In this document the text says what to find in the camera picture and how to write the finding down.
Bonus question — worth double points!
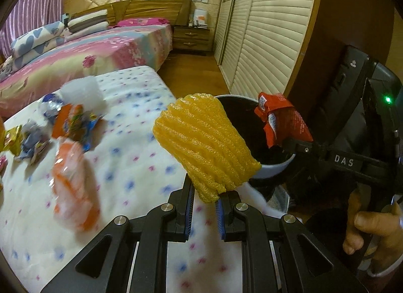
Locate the grey blue wrapper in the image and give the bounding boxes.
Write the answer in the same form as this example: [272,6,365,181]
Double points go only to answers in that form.
[16,119,50,166]

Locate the louvred wardrobe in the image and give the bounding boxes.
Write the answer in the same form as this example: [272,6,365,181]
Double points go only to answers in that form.
[213,0,325,96]

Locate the pink pillow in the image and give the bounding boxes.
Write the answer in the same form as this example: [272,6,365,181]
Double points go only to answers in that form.
[116,17,171,28]

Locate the white bin with black liner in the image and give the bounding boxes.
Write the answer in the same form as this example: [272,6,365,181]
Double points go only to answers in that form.
[215,94,297,181]

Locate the yellow snack wrapper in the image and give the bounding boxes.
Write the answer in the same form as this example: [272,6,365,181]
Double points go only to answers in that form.
[0,124,23,155]

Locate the white orange box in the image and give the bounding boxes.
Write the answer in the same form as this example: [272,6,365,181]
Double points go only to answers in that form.
[192,9,209,28]

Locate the person's right hand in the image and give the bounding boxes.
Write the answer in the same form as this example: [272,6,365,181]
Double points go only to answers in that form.
[343,190,403,256]

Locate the purple striped curtain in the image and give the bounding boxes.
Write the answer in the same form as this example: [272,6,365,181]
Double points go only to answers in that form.
[0,0,65,58]

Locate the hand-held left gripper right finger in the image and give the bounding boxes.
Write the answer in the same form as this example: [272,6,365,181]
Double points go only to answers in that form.
[217,192,367,293]

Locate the floral print quilt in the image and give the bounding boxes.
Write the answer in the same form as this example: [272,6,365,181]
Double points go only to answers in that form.
[0,57,18,82]

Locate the wooden headboard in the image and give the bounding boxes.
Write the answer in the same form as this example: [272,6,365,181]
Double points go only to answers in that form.
[71,0,193,28]

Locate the orange white plastic packet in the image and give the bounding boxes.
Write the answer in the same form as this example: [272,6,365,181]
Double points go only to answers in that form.
[51,139,102,234]

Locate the wooden nightstand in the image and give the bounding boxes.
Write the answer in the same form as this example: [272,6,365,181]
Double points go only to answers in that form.
[172,25,211,53]

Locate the red snack wrapper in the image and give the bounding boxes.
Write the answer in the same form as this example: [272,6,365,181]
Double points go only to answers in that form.
[254,91,314,149]

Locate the heart print pillow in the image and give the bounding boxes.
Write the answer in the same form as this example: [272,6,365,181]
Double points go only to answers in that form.
[11,20,65,57]
[12,36,69,67]

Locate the dark wooden panel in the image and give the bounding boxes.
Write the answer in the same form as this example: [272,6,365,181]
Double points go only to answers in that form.
[284,0,396,100]

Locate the orange colourful snack wrapper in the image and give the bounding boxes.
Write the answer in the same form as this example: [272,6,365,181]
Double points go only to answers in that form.
[51,103,106,152]

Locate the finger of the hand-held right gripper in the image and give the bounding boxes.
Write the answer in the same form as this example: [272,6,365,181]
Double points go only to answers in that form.
[279,136,320,155]

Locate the yellow foam fruit net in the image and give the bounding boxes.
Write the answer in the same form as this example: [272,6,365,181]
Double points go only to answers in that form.
[152,93,262,204]

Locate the striped pillow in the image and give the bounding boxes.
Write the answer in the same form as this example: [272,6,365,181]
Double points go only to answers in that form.
[67,9,109,33]

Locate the blue silver wrapper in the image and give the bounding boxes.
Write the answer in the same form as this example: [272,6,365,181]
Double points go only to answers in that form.
[38,93,66,121]

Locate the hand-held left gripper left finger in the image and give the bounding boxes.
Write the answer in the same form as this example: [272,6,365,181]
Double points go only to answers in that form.
[41,182,196,293]

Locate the pink floral bed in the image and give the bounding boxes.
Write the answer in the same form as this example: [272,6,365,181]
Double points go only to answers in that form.
[0,24,174,118]

